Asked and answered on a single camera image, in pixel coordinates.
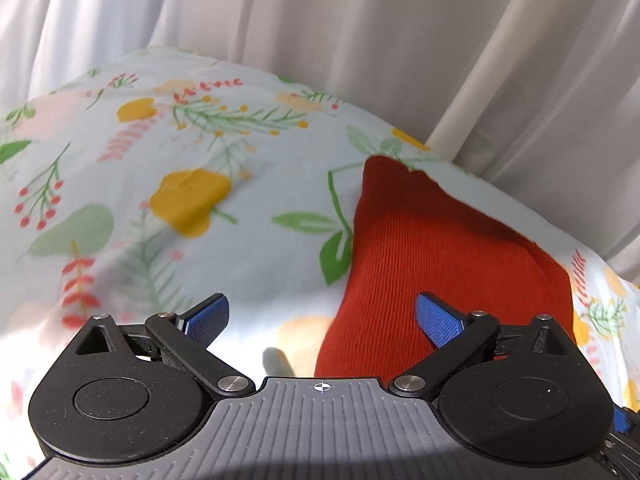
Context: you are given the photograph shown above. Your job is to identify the red knit cardigan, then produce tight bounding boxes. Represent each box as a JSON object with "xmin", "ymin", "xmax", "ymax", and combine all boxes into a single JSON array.
[{"xmin": 314, "ymin": 156, "xmax": 574, "ymax": 382}]

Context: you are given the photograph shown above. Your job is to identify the floral white bed sheet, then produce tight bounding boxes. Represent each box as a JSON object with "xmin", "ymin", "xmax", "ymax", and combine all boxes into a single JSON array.
[{"xmin": 1, "ymin": 48, "xmax": 639, "ymax": 479}]

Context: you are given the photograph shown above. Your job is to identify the white curtain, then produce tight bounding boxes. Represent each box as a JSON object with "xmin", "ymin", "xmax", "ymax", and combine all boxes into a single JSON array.
[{"xmin": 1, "ymin": 0, "xmax": 639, "ymax": 280}]

